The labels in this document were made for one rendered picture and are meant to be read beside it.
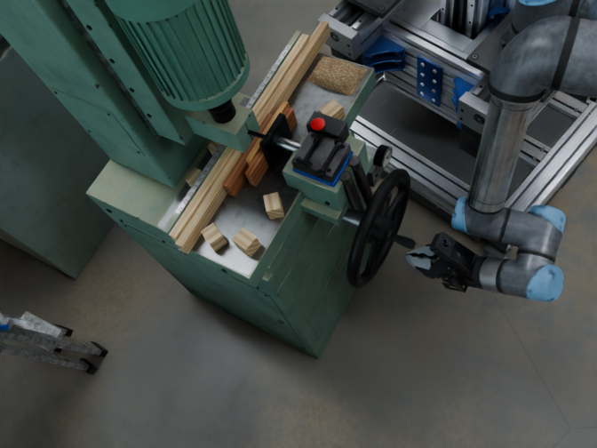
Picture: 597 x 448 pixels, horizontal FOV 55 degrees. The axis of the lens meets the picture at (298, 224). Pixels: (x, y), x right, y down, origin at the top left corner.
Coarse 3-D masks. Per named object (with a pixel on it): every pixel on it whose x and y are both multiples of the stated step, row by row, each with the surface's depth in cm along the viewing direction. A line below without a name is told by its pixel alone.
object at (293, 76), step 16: (320, 32) 141; (304, 48) 140; (320, 48) 144; (304, 64) 139; (288, 80) 136; (272, 96) 135; (288, 96) 138; (272, 112) 134; (224, 176) 128; (224, 192) 129; (208, 208) 125; (192, 224) 124; (192, 240) 124
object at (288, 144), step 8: (280, 120) 125; (272, 128) 124; (280, 128) 126; (288, 128) 129; (280, 136) 127; (288, 136) 131; (264, 144) 123; (272, 144) 125; (280, 144) 126; (288, 144) 126; (296, 144) 125; (264, 152) 125; (272, 152) 127; (280, 152) 130; (272, 160) 128
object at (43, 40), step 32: (0, 0) 97; (32, 0) 91; (0, 32) 111; (32, 32) 102; (64, 32) 98; (32, 64) 117; (64, 64) 108; (96, 64) 107; (64, 96) 124; (96, 96) 114; (96, 128) 133; (128, 128) 122; (128, 160) 144; (160, 160) 135; (192, 160) 147
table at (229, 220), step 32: (320, 96) 138; (352, 96) 136; (288, 160) 131; (256, 192) 129; (288, 192) 127; (224, 224) 127; (256, 224) 125; (288, 224) 127; (192, 256) 131; (224, 256) 123; (256, 256) 122
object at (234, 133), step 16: (192, 112) 120; (208, 112) 120; (240, 112) 118; (192, 128) 124; (208, 128) 120; (224, 128) 117; (240, 128) 116; (256, 128) 122; (224, 144) 123; (240, 144) 119
